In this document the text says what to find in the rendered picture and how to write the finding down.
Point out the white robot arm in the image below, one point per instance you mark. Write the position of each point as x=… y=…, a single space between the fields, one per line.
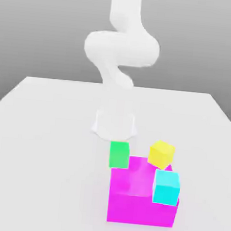
x=122 y=46

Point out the small green cube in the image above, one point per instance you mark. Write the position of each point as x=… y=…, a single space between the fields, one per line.
x=119 y=155

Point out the small yellow cube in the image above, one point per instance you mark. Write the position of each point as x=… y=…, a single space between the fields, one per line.
x=161 y=154

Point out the small cyan cube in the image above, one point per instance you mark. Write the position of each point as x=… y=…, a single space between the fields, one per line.
x=166 y=189

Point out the large magenta box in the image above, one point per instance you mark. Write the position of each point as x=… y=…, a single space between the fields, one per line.
x=138 y=207

